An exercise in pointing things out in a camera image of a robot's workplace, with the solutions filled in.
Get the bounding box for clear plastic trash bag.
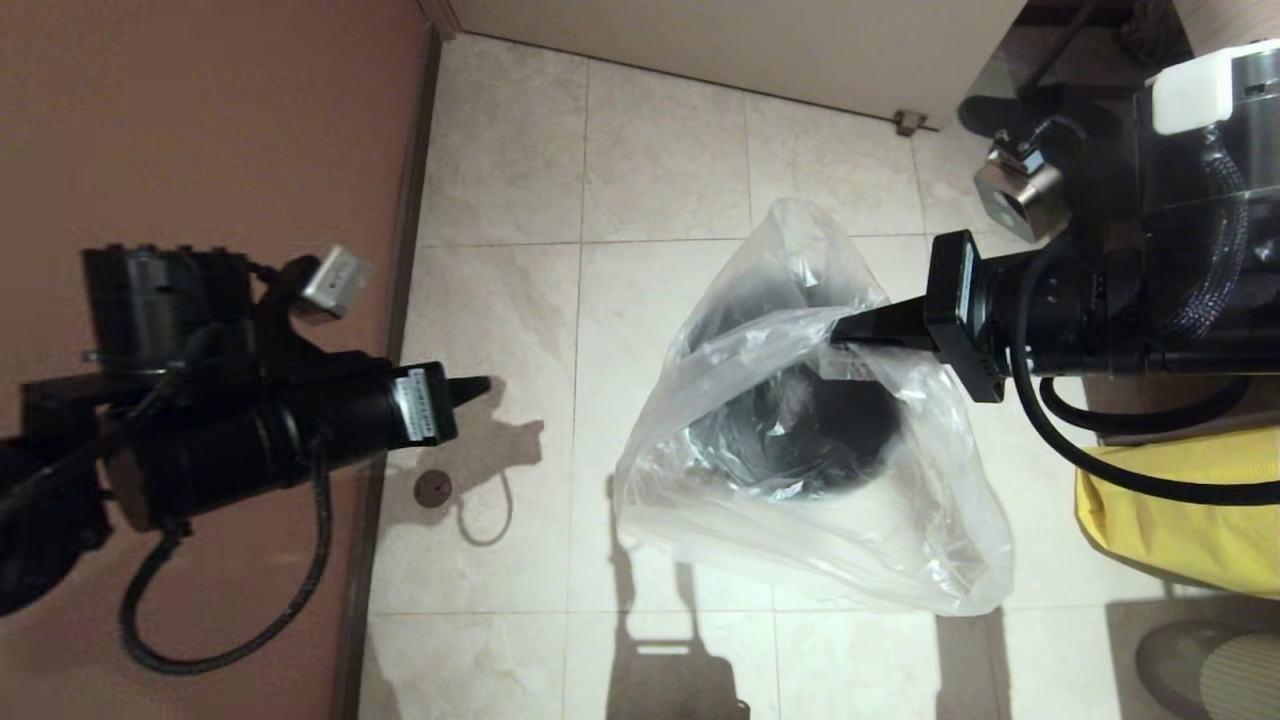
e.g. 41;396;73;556
612;197;1017;617

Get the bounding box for grey metal trash bin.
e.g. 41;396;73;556
684;288;903;501

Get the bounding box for yellow bag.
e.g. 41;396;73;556
1074;425;1280;602

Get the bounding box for black slipper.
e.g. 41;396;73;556
957;83;1123;143

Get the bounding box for dark slanted pole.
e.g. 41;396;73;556
1018;0;1103;97

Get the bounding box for white door panel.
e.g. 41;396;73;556
448;0;1031;133

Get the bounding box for dark fuzzy mop head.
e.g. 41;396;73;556
1118;0;1193;67

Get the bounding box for light wooden cabinet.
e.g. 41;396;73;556
1172;0;1280;56

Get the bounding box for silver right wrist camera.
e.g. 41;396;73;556
973;138;1068;245

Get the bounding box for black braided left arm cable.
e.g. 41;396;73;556
119;428;337;677

